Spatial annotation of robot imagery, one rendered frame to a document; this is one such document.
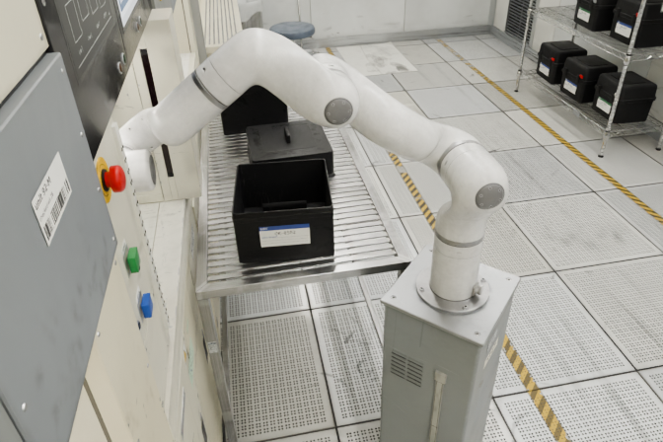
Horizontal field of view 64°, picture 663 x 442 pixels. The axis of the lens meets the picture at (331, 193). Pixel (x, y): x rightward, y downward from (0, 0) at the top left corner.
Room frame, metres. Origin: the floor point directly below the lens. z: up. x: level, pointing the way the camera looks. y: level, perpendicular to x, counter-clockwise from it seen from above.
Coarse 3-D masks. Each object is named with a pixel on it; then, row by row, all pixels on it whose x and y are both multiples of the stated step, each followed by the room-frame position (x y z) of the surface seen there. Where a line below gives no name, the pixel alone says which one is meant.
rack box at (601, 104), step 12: (600, 84) 3.39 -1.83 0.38; (612, 84) 3.28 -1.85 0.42; (624, 84) 3.22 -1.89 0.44; (636, 84) 3.22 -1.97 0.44; (648, 84) 3.21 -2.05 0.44; (600, 96) 3.36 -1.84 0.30; (612, 96) 3.23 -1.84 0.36; (624, 96) 3.17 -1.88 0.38; (636, 96) 3.18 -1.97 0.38; (648, 96) 3.19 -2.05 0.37; (600, 108) 3.33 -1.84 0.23; (624, 108) 3.17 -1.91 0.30; (636, 108) 3.18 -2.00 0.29; (648, 108) 3.20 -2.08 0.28; (624, 120) 3.18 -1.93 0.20; (636, 120) 3.19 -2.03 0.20
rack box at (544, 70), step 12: (540, 48) 4.14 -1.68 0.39; (552, 48) 3.98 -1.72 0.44; (564, 48) 3.95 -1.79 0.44; (576, 48) 3.96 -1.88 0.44; (540, 60) 4.11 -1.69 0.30; (552, 60) 3.91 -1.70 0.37; (564, 60) 3.89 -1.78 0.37; (540, 72) 4.08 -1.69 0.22; (552, 72) 3.90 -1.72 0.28; (552, 84) 3.89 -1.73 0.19
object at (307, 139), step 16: (256, 128) 1.85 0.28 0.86; (272, 128) 1.84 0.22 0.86; (288, 128) 1.84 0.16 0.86; (304, 128) 1.83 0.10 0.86; (320, 128) 1.83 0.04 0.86; (256, 144) 1.72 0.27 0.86; (272, 144) 1.71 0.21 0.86; (288, 144) 1.71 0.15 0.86; (304, 144) 1.70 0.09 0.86; (320, 144) 1.70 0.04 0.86; (256, 160) 1.60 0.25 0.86; (272, 160) 1.61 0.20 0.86; (288, 160) 1.62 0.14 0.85
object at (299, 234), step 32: (320, 160) 1.47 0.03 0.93; (256, 192) 1.45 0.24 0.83; (288, 192) 1.46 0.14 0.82; (320, 192) 1.47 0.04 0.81; (256, 224) 1.18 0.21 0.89; (288, 224) 1.19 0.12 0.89; (320, 224) 1.19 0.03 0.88; (256, 256) 1.18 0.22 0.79; (288, 256) 1.19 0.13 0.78; (320, 256) 1.19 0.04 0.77
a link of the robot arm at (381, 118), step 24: (360, 96) 1.02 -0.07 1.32; (384, 96) 1.02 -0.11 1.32; (360, 120) 1.00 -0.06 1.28; (384, 120) 0.97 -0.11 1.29; (408, 120) 0.99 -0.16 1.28; (432, 120) 1.05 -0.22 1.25; (384, 144) 0.98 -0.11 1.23; (408, 144) 0.97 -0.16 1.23; (432, 144) 1.00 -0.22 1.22; (456, 144) 1.07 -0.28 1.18; (480, 144) 1.07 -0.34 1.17; (432, 168) 1.08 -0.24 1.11
